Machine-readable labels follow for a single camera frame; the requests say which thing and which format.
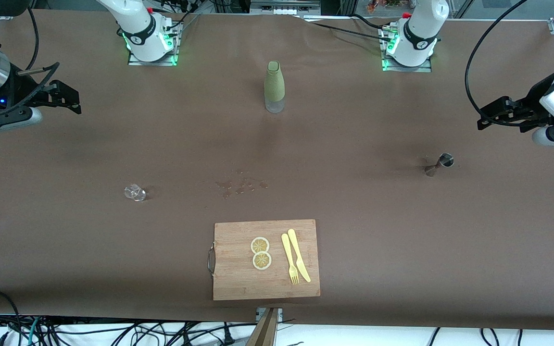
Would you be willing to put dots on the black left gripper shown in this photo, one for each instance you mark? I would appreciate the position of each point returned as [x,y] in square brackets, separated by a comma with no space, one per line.
[535,97]

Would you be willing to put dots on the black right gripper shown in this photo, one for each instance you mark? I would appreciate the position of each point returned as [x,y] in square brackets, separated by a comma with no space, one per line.
[22,86]

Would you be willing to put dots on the steel double jigger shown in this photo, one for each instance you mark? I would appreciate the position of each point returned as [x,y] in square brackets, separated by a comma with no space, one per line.
[445,160]

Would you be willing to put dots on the small clear glass cup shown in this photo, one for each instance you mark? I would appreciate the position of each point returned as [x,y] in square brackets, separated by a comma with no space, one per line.
[135,193]

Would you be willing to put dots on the brown table cover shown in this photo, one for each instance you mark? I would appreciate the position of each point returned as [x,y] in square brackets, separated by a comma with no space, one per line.
[402,240]

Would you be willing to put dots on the colourful packaged item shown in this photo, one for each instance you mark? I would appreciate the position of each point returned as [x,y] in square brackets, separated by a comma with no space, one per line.
[383,5]

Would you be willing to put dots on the spilled liquid drops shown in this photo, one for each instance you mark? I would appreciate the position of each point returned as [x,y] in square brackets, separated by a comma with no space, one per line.
[247,184]

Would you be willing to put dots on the green sleeved glass bottle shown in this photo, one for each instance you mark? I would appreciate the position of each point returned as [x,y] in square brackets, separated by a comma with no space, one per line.
[274,86]

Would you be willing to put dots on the grey metal box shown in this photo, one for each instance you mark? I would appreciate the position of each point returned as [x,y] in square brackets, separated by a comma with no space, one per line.
[282,6]

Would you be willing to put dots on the yellow lemon slice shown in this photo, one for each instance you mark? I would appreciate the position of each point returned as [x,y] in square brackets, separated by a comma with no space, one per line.
[261,261]
[260,245]

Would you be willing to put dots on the yellow plastic knife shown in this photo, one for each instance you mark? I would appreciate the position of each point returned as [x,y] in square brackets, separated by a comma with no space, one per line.
[298,254]

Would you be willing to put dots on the wooden cutting board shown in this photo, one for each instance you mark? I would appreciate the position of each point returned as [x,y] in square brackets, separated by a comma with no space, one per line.
[238,278]

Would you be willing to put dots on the yellow plastic fork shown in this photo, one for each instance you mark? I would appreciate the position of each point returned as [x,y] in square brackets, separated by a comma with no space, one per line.
[287,252]

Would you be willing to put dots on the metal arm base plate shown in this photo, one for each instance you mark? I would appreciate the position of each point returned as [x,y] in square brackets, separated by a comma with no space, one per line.
[392,68]
[137,62]

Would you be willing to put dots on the small aluminium corner bracket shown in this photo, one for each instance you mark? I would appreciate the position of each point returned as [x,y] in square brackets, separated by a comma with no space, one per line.
[5,14]

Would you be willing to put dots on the wooden beam with bracket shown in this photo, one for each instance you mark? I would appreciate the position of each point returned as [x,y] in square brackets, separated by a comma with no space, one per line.
[265,331]

